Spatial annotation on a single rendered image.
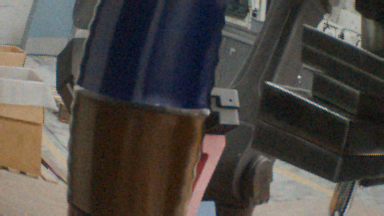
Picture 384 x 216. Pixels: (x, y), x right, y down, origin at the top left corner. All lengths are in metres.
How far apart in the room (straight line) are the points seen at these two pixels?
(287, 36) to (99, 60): 0.71
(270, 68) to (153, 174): 0.70
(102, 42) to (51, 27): 11.44
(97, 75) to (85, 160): 0.02
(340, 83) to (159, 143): 0.26
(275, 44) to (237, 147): 0.12
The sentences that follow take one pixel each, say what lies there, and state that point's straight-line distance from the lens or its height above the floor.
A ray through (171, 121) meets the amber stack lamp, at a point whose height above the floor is 1.15.
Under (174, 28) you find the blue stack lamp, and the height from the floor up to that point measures 1.17.
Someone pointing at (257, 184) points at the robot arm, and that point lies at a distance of 0.90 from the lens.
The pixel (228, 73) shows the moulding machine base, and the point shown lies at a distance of 9.90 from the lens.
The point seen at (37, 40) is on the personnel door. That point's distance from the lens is 11.62.
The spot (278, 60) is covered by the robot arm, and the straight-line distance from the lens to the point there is 0.93.
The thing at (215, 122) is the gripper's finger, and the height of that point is 1.08.
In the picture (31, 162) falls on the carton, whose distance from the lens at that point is 4.11.
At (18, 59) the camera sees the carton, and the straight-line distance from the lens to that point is 4.60.
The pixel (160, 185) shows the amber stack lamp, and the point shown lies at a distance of 0.23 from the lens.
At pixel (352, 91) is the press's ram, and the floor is 1.15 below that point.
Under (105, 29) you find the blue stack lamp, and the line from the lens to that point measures 0.23.
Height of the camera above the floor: 1.19
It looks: 8 degrees down
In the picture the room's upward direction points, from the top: 11 degrees clockwise
